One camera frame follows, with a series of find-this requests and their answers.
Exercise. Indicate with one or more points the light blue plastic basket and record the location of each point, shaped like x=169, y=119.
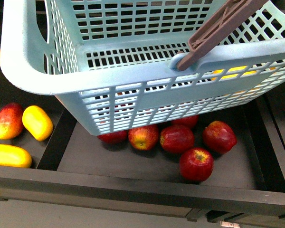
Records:
x=113, y=63

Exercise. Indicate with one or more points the brown basket handle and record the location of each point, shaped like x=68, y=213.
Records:
x=225, y=20

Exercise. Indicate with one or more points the red apple under basket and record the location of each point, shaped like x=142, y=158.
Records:
x=114, y=138

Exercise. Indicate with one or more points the yellow mango upper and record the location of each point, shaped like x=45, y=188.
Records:
x=37, y=122

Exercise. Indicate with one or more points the red yellow mango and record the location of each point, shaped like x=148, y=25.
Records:
x=11, y=121

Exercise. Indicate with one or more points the yellow mango lower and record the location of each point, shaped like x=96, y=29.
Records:
x=14, y=156

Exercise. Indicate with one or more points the red yellow apple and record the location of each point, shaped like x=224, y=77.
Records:
x=144, y=138

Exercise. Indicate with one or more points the red apple centre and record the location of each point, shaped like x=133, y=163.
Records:
x=177, y=139

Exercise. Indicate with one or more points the red apple front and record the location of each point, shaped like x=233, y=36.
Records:
x=196, y=164

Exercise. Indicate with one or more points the red apple right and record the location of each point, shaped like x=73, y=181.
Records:
x=219, y=137

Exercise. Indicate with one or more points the black apple tray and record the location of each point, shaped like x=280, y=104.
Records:
x=75, y=168

